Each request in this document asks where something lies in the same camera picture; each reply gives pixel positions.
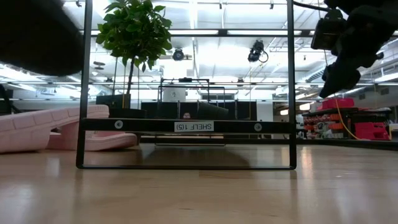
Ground yellow hanging cable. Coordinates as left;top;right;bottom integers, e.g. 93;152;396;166
323;49;361;141

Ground pink foam slide sandal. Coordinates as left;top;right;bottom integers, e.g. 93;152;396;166
46;120;139;152
0;103;111;154

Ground green potted plant black pot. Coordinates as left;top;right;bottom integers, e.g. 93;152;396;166
95;0;174;146

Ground large red storage bin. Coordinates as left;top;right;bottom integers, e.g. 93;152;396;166
354;121;391;141

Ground white box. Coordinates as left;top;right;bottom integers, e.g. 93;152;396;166
162;86;187;103

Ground black rack with orange bins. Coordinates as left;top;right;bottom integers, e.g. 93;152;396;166
303;107;393;141

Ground black partition panels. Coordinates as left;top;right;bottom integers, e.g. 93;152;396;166
141;101;258;121

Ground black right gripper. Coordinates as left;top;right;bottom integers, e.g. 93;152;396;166
310;7;398;99

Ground black cabinet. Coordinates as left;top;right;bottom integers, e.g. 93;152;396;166
95;94;131;110

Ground wooden shelf with black frame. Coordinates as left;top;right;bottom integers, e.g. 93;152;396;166
75;0;297;170

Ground round black spotlight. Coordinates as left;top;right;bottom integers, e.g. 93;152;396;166
172;47;185;62

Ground black aluminium table frame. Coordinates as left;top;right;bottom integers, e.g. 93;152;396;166
136;134;398;152

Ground black camera with cable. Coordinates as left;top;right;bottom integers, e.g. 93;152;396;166
247;39;269;63

